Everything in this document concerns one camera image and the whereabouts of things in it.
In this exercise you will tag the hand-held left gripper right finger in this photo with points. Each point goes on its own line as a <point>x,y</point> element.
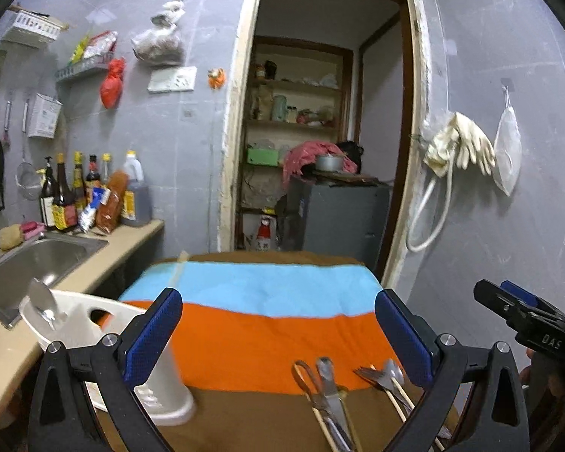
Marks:
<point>402,334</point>

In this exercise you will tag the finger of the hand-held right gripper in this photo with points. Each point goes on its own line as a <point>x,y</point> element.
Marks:
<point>494,299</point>
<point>518,289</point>

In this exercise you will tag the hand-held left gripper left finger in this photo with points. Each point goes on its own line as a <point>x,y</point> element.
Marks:
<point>150,334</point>

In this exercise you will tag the small metal spoon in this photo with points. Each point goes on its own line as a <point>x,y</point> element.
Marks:
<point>393,368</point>

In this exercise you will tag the metal fork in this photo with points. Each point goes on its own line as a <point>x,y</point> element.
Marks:
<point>369,376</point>

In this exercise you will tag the white plastic utensil holder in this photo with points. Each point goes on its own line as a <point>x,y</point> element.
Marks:
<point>77,313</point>

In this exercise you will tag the metal scissors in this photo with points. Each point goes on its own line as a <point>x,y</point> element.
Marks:
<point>306,383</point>

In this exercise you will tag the large metal spoon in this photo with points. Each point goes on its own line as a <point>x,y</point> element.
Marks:
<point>42,299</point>

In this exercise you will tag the beige kitchen counter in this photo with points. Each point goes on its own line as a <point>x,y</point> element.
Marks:
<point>122,245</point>

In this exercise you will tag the striped blanket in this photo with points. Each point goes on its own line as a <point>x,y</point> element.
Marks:
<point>263,329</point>

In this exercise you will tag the blue white packet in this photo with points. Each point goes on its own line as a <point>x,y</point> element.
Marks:
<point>93,214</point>

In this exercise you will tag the grey cabinet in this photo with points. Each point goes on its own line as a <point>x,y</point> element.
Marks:
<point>339,216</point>

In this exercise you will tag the large dark liquid jug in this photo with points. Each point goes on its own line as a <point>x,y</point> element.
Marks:
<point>135,197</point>

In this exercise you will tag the orange spice bag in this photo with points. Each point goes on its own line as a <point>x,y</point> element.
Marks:
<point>112,202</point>

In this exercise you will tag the white mesh bag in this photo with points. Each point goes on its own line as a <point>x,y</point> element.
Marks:
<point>507,150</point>

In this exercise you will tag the stainless steel sink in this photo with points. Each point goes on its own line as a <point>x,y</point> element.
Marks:
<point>28,263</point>

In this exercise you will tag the red white bottle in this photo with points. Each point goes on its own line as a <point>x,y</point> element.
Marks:
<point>263,233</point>

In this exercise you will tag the cream rubber gloves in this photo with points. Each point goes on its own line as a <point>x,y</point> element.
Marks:
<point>473,141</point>

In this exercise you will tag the pink soap dish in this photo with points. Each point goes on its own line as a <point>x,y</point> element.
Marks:
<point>32,228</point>

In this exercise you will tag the soy sauce bottle yellow label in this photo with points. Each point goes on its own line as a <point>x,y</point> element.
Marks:
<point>65,200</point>

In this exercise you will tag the dark pump bottle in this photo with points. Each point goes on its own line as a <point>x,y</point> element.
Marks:
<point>48,200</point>

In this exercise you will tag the dark bottle red label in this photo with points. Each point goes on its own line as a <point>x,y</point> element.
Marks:
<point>92,174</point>

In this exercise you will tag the yellow sponge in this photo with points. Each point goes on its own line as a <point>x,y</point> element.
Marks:
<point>10,236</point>

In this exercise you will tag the clear bottle yellow cap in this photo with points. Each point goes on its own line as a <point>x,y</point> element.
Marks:
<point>106,167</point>

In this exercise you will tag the dark bottle yellow cap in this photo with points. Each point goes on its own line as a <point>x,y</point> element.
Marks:
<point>78,176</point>

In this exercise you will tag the metal pot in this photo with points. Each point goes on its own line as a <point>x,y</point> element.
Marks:
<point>328,162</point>

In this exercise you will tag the black bag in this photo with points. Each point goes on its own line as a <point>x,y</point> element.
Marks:
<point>351,148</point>

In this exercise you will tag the metal mesh strainer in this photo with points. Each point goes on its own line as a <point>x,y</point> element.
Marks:
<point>27,179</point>

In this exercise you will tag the pink cloth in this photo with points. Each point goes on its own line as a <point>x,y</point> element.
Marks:
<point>301,157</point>

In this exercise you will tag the green box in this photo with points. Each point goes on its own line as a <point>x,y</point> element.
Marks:
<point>262,155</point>

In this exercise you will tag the red plastic bag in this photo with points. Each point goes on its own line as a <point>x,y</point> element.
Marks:
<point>113,84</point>

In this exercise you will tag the hanging metal utensil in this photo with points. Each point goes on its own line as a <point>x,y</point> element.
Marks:
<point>7,122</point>

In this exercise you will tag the teal canister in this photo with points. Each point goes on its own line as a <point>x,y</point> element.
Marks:
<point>278,107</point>

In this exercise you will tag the wooden shelf unit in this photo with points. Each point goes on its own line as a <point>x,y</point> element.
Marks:
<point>292,85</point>

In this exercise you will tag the clear plastic bag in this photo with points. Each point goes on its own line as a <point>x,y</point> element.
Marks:
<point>160,44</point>

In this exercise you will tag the green yellow packet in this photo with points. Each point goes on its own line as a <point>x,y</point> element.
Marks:
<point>79,49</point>

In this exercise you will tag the red white snack packets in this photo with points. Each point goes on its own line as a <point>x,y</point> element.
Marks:
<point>98,44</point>

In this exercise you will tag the white plastic basket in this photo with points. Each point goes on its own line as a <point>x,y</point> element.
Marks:
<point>28,28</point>

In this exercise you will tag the white wall box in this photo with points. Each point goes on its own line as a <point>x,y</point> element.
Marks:
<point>44,115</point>

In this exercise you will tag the door frame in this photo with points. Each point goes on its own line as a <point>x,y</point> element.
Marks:
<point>235,103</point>

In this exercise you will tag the white wall socket panel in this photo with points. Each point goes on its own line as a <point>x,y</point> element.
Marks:
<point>172,79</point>

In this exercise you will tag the orange wall hook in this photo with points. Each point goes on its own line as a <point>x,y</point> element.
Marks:
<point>215,77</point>

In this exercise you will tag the grey wall shelf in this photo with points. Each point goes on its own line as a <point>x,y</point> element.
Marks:
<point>82,71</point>

